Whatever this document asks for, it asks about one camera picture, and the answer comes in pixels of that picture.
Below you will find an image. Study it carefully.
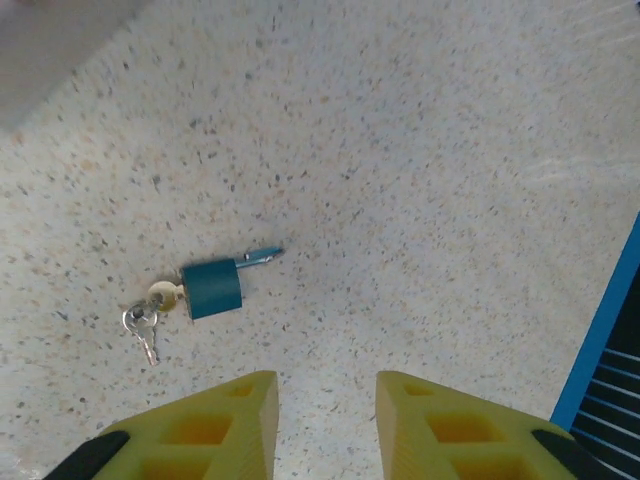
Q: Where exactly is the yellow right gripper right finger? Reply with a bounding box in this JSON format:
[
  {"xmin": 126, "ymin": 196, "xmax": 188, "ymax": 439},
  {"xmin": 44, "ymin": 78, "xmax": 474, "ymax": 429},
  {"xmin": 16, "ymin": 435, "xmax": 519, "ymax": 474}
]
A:
[{"xmin": 375, "ymin": 369, "xmax": 629, "ymax": 480}]

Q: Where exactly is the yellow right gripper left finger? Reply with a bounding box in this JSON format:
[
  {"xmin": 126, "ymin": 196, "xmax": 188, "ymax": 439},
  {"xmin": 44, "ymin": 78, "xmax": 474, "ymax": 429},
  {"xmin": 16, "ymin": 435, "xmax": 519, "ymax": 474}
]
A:
[{"xmin": 42, "ymin": 369, "xmax": 280, "ymax": 480}]

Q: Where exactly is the silver key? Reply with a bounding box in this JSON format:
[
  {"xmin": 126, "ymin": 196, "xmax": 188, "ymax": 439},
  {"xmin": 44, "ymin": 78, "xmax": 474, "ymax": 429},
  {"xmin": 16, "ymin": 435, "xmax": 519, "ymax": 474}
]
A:
[{"xmin": 121, "ymin": 298, "xmax": 162, "ymax": 367}]

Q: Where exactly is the gold key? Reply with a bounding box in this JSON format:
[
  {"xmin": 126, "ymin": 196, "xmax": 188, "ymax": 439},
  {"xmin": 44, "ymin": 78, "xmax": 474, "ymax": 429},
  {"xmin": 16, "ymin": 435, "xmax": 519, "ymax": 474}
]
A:
[{"xmin": 147, "ymin": 279, "xmax": 189, "ymax": 314}]

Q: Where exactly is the metal keyring clip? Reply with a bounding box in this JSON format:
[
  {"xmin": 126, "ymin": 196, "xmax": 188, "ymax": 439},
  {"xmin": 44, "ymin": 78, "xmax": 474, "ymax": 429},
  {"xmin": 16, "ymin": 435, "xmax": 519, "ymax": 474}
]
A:
[{"xmin": 179, "ymin": 246, "xmax": 285, "ymax": 321}]

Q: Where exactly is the blue table edge trim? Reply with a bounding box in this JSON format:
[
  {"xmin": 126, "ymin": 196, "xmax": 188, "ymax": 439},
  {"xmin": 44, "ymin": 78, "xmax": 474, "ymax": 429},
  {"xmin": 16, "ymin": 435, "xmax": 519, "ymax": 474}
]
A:
[{"xmin": 549, "ymin": 212, "xmax": 640, "ymax": 434}]

